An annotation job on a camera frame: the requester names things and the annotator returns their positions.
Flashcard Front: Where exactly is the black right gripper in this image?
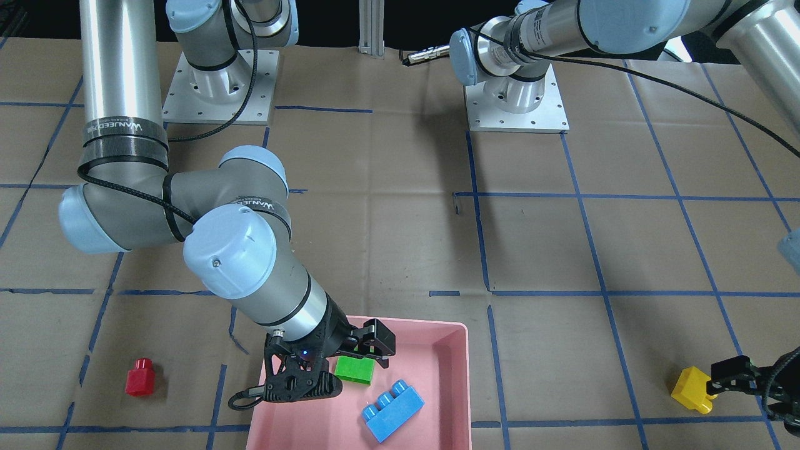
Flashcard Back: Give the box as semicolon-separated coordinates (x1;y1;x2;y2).
262;299;396;403

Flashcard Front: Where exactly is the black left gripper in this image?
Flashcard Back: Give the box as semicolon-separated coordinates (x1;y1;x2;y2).
706;347;799;438

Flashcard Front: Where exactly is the yellow toy block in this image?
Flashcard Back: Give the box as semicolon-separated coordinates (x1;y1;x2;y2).
670;366;718;415

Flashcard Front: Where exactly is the green toy block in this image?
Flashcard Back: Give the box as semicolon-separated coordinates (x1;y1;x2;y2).
334;356;375;386

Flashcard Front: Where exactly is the blue toy block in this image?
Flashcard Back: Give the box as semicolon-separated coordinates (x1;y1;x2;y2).
362;379;425;443

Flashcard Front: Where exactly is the red toy block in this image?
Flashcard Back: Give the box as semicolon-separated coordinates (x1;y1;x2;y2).
125;358;156;397

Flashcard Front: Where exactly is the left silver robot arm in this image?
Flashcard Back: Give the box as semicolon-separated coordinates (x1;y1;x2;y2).
399;1;798;438

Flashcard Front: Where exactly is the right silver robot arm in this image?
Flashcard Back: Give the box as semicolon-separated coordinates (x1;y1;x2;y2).
58;1;396;411

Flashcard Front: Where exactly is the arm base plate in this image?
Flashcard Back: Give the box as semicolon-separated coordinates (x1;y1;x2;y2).
464;61;571;133
162;49;281;125

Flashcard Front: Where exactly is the aluminium frame post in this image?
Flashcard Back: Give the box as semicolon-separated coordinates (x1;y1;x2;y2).
358;0;385;59

